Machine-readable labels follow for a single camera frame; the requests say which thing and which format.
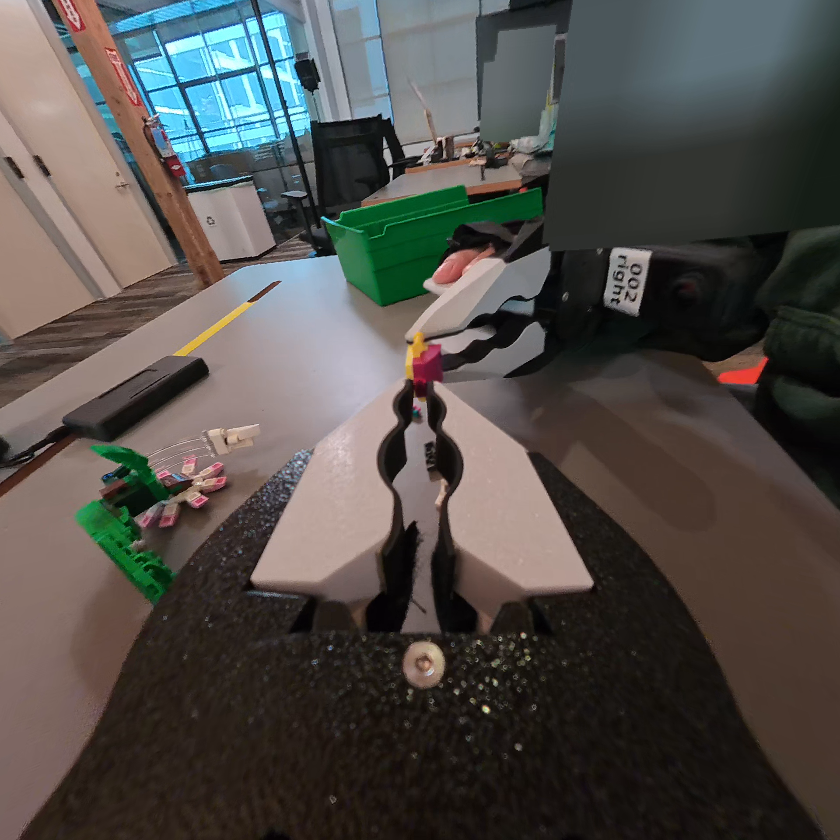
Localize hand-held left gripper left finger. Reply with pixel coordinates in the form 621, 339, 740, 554
251, 381, 421, 631

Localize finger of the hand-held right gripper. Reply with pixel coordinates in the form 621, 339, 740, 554
405, 249, 552, 343
441, 311, 560, 382

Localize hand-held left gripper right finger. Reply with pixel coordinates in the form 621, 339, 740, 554
427, 381, 595, 635

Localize yellow and magenta lego piece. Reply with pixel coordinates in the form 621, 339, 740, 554
404, 332, 446, 403

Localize person's right forearm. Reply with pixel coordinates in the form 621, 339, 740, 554
753, 226, 840, 508

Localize white lego piece clear stalks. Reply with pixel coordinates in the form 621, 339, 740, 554
147, 423, 261, 470

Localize pink lego flower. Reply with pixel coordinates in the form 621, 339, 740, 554
134, 455, 228, 530

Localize green lego build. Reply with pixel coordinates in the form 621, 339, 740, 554
75, 444, 178, 605

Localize person's right hand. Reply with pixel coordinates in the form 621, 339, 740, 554
436, 245, 497, 284

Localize green plastic bin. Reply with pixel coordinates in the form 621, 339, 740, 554
321, 185, 546, 307

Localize orange flat object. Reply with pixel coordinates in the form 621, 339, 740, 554
717, 357, 770, 386

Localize background wooden desk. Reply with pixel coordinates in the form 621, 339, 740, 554
361, 134, 526, 207

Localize black office chair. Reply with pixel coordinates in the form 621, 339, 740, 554
282, 114, 409, 258

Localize yellow tape strip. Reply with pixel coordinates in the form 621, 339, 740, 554
172, 282, 282, 358

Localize black flat device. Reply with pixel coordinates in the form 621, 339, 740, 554
62, 356, 210, 442

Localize white recycling bin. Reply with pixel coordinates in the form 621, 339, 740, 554
184, 176, 277, 264

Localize black cable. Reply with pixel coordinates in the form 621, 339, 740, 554
0, 425, 70, 468

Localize wooden post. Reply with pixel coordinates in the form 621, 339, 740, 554
51, 0, 225, 287

